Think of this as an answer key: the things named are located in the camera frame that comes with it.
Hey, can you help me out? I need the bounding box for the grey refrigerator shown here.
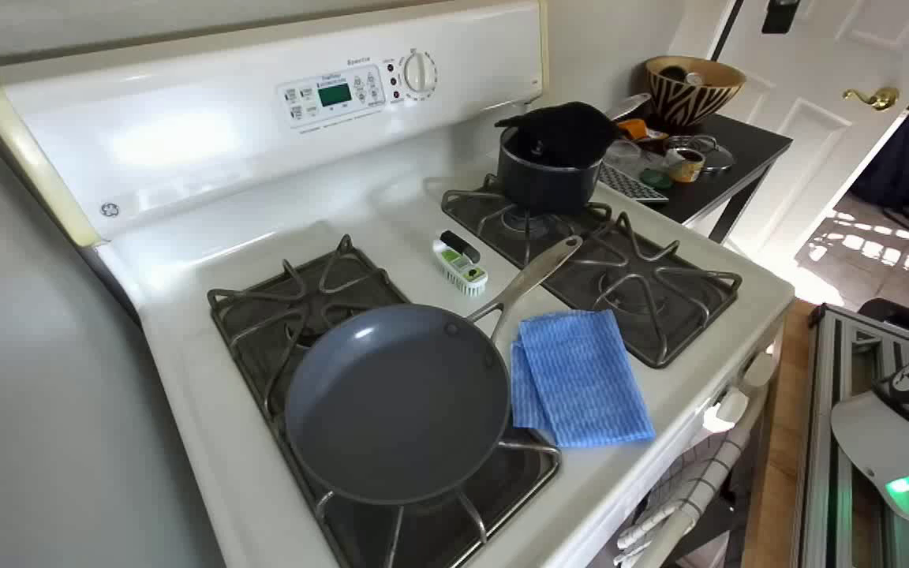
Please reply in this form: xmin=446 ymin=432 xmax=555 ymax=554
xmin=0 ymin=89 xmax=226 ymax=568

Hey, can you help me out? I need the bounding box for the white panel door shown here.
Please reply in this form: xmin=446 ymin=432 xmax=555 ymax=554
xmin=683 ymin=0 xmax=909 ymax=309

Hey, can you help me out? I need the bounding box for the striped dish towel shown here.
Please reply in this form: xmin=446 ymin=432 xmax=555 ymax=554
xmin=609 ymin=424 xmax=757 ymax=568

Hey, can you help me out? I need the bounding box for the patterned woven bowl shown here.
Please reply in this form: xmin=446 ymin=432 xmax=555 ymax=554
xmin=640 ymin=54 xmax=751 ymax=134

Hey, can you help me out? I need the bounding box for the small orange object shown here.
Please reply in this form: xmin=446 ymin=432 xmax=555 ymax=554
xmin=613 ymin=114 xmax=655 ymax=146

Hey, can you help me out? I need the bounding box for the metal cart frame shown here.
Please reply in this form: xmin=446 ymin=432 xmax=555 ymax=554
xmin=797 ymin=304 xmax=909 ymax=568

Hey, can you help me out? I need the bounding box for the blue cleaning cloth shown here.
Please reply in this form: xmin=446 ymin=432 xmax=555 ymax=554
xmin=506 ymin=305 xmax=659 ymax=454

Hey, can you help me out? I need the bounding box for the grey frying pan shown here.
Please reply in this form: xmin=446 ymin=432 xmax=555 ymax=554
xmin=280 ymin=229 xmax=588 ymax=512

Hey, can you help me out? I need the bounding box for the black side table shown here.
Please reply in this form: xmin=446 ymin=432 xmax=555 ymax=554
xmin=591 ymin=108 xmax=796 ymax=246

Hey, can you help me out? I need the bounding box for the small white green device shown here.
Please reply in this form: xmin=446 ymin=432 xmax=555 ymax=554
xmin=429 ymin=226 xmax=491 ymax=294

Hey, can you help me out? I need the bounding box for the dark saucepan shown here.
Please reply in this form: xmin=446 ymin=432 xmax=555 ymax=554
xmin=495 ymin=122 xmax=603 ymax=216

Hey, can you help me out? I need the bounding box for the black metal burner grate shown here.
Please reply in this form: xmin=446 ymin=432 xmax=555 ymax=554
xmin=437 ymin=170 xmax=746 ymax=371
xmin=206 ymin=229 xmax=566 ymax=568

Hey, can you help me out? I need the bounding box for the roll of tape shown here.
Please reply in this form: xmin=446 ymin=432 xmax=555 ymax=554
xmin=665 ymin=146 xmax=706 ymax=190

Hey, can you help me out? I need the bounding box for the brass door handle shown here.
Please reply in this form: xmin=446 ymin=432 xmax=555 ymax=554
xmin=839 ymin=83 xmax=901 ymax=114

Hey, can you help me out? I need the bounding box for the white gas stove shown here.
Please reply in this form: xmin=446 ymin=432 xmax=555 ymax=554
xmin=0 ymin=0 xmax=797 ymax=568

